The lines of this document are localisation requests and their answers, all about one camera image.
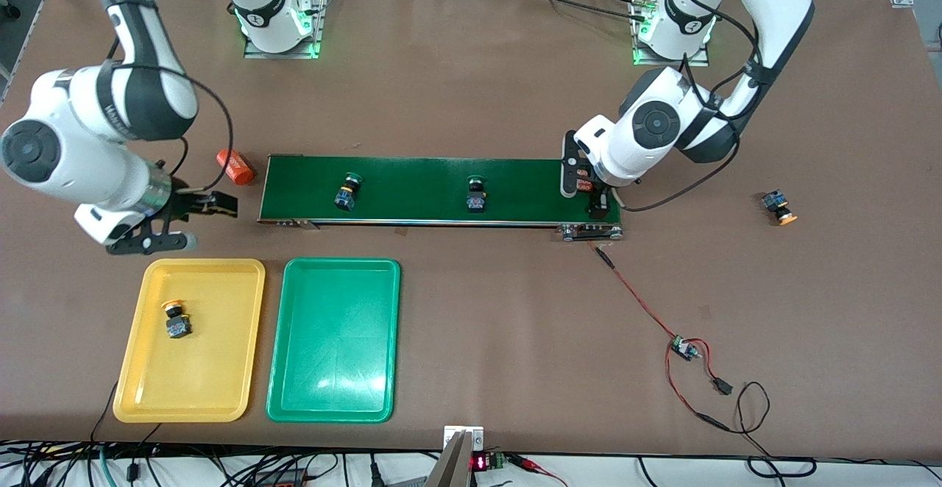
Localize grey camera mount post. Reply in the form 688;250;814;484
425;430;476;487

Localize black cable with plug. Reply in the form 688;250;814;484
129;423;163;482

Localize yellow plastic tray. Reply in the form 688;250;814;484
113;258;266;424

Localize red black twisted wire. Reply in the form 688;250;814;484
587;240;681;342

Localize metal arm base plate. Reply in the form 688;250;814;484
631;0;712;68
243;0;327;60

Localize tangled black cables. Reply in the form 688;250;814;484
0;439;442;487

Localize yellow capped push button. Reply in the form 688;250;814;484
161;299;194;340
761;190;798;227

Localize thin black cable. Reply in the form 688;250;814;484
90;382;120;445

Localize thick black cable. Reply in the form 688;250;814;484
637;456;942;487

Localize green plastic tray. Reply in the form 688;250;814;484
266;257;402;424

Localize green conveyor belt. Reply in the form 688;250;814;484
257;154;626;243

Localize black table cable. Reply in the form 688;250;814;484
508;0;648;23

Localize small metal bracket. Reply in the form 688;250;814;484
443;425;486;452

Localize thin red wire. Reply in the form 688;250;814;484
665;338;731;433

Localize red clip lead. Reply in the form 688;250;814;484
511;455;569;487

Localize teal cable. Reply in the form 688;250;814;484
96;445;118;487

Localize thin black wire loop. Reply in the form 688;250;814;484
725;381;771;458

